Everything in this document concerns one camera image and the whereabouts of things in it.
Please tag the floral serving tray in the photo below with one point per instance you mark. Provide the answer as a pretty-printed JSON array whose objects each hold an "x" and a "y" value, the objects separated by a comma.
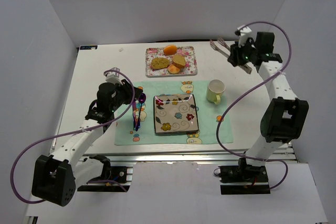
[{"x": 190, "y": 68}]

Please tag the left blue table label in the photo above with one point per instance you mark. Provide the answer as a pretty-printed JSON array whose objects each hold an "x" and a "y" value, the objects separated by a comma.
[{"x": 88, "y": 47}]

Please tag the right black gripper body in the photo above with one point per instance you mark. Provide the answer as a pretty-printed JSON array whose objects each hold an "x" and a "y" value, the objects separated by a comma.
[{"x": 235, "y": 54}]

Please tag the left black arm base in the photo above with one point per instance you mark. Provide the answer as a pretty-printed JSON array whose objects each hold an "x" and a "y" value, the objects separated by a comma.
[{"x": 99, "y": 174}]

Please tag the pale yellow mug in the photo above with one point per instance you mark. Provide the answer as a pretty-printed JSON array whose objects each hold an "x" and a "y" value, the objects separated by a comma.
[{"x": 215, "y": 90}]

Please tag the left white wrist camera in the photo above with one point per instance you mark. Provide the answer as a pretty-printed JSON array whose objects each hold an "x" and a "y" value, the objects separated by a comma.
[{"x": 112, "y": 75}]

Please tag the flat seeded bread slice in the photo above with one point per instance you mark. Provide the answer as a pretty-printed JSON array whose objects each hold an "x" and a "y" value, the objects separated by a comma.
[{"x": 159, "y": 63}]

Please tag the purple spoon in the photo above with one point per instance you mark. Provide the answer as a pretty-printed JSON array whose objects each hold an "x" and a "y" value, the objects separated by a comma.
[{"x": 137, "y": 107}]

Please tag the light green placemat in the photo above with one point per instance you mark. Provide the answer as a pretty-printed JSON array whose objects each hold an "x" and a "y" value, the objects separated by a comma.
[{"x": 209, "y": 117}]

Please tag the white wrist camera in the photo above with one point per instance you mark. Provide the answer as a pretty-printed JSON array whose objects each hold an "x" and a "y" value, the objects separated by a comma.
[
  {"x": 244, "y": 33},
  {"x": 112, "y": 75}
]

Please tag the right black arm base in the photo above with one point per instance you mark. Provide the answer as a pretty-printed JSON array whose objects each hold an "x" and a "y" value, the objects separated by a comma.
[{"x": 237, "y": 181}]

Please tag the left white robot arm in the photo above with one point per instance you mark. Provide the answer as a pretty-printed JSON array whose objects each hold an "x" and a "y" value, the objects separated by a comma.
[{"x": 57, "y": 176}]

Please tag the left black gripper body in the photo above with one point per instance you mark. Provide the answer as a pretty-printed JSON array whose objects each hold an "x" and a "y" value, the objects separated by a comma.
[{"x": 134, "y": 94}]

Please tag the orange bun at back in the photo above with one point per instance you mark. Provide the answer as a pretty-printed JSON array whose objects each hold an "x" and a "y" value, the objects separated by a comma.
[{"x": 170, "y": 50}]

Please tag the orange bun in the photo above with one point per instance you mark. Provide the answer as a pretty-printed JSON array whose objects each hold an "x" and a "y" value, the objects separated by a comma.
[
  {"x": 172, "y": 69},
  {"x": 170, "y": 50}
]

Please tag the square floral plate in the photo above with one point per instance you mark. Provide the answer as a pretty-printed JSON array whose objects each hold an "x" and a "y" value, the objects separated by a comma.
[{"x": 175, "y": 114}]

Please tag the orange bun at front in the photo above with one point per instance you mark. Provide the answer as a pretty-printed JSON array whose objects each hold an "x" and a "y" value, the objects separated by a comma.
[{"x": 172, "y": 69}]

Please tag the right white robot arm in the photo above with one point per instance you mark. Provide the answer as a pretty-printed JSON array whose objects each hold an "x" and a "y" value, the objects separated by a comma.
[{"x": 284, "y": 118}]

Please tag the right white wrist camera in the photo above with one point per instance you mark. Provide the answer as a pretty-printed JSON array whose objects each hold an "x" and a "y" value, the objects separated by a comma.
[{"x": 244, "y": 33}]

